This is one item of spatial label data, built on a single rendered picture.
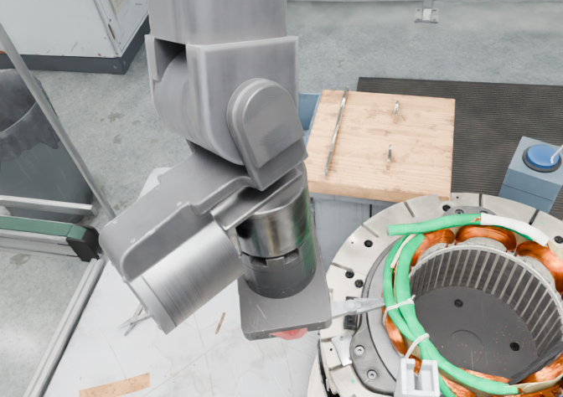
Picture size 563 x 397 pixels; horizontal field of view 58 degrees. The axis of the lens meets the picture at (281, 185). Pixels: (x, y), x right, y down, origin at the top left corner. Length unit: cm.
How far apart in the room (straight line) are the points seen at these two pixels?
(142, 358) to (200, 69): 73
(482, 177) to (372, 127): 140
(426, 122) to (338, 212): 18
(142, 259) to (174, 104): 8
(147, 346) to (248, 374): 18
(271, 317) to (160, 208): 13
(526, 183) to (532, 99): 173
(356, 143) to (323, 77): 183
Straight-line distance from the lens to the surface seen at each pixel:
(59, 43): 291
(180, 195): 29
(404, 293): 50
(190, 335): 92
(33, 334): 204
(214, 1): 25
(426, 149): 73
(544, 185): 78
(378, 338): 53
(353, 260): 58
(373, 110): 79
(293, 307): 38
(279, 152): 26
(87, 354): 97
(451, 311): 65
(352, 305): 47
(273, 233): 31
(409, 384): 45
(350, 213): 75
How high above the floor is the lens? 159
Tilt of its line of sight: 50 degrees down
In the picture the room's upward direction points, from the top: 10 degrees counter-clockwise
